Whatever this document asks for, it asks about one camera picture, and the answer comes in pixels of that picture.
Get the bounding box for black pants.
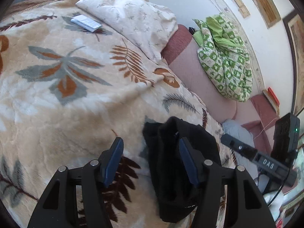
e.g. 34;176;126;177
143;117;221;223

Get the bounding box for white gloved hand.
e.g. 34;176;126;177
263;191;284;221

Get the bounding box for light blue quilted cloth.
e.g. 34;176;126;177
222;120;258;179

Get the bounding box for red and yellow books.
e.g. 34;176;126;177
262;88;280;115

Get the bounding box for green white patterned quilt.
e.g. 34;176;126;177
193;13;253;102

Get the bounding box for pink quilted headboard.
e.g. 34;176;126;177
162;24;278;154

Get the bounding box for floral fleece blanket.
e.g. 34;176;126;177
1;0;222;227

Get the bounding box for cream floral pillow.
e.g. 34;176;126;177
76;0;178;63

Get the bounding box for small white packet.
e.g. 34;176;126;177
71;14;102;32

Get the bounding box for beige wall switch plate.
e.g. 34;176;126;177
234;0;250;19

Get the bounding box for framed wall picture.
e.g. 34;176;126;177
253;0;281;29

